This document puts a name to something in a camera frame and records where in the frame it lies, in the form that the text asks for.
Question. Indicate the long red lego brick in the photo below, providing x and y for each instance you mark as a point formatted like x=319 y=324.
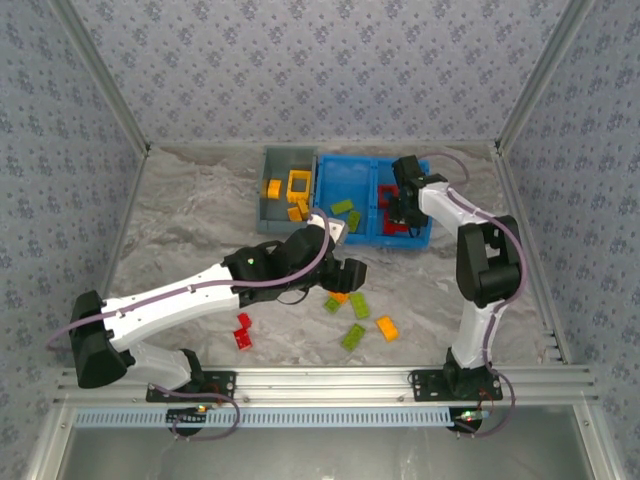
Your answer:
x=389 y=222
x=400 y=230

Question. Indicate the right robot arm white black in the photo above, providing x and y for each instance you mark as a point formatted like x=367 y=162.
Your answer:
x=485 y=260

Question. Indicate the grey plastic bin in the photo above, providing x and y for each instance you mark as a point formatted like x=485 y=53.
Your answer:
x=275 y=215

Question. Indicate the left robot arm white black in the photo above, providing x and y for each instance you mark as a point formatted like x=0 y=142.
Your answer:
x=165 y=300

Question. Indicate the aluminium table side rail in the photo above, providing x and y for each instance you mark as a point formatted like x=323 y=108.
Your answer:
x=518 y=200
x=122 y=225

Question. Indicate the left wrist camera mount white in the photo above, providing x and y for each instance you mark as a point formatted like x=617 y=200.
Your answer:
x=339 y=232

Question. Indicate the long green lego brick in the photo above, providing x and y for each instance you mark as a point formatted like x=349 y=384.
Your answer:
x=341 y=206

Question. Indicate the orange lego brick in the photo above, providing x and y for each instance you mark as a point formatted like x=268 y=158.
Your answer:
x=387 y=328
x=273 y=189
x=294 y=214
x=340 y=298

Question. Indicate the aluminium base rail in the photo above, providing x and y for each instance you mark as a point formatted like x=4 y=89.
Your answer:
x=320 y=385

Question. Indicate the small green lego brick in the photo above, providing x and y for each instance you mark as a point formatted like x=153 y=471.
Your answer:
x=330 y=304
x=354 y=221

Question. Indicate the grey metal lower tray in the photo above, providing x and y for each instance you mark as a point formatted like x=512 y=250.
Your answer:
x=320 y=455

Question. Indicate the yellow lego window frame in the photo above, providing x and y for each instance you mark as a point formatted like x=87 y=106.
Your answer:
x=300 y=173

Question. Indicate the aluminium frame post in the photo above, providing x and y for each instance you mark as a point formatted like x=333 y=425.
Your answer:
x=541 y=75
x=105 y=75

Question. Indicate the black controller board with LED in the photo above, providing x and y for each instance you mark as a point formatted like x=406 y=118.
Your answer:
x=185 y=416
x=467 y=417

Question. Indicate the blue two-compartment plastic bin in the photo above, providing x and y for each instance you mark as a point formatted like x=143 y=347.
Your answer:
x=345 y=180

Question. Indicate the small red lego brick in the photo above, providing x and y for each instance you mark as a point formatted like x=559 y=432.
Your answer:
x=244 y=320

